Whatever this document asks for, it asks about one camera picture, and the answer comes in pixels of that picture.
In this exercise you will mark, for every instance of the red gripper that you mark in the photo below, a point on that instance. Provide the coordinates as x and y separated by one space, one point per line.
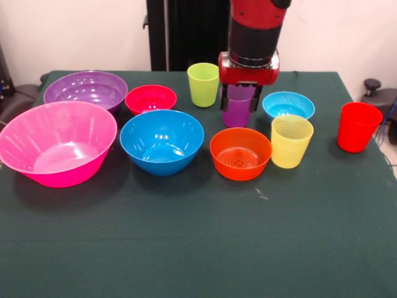
248 76

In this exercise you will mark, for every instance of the purple cup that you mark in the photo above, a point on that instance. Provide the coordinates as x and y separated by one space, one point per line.
239 116

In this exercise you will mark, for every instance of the small orange bowl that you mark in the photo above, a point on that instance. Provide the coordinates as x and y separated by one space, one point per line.
239 172

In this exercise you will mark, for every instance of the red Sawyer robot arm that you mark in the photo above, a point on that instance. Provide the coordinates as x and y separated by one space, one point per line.
254 34

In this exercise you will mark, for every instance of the green cup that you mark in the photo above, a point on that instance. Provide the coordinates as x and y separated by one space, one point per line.
201 90

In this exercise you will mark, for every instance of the small light blue bowl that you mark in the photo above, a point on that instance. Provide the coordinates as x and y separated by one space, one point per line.
288 105

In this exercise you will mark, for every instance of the yellow cup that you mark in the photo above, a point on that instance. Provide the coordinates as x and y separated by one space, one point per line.
291 149

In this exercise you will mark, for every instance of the small crimson bowl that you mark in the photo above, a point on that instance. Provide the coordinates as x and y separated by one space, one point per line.
149 99

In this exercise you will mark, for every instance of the large blue bowl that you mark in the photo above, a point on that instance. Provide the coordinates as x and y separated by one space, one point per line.
161 164

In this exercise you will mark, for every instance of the red cup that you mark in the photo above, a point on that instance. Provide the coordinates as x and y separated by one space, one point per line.
356 133

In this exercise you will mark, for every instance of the black knob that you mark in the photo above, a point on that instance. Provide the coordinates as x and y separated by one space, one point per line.
372 83

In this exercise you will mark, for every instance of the dark green table cloth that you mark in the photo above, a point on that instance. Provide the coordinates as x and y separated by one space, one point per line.
198 232

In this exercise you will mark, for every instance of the large purple bowl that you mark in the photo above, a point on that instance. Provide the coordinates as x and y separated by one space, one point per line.
87 90

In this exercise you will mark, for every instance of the large pink bowl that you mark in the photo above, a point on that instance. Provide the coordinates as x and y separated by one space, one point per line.
62 174

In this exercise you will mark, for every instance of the black equipment box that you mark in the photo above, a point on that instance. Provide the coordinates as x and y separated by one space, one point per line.
4 80

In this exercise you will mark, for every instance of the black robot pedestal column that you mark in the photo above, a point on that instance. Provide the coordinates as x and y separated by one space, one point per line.
192 31

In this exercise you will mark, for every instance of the black pedestal leg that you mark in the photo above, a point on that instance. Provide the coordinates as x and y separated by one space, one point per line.
387 96
21 93

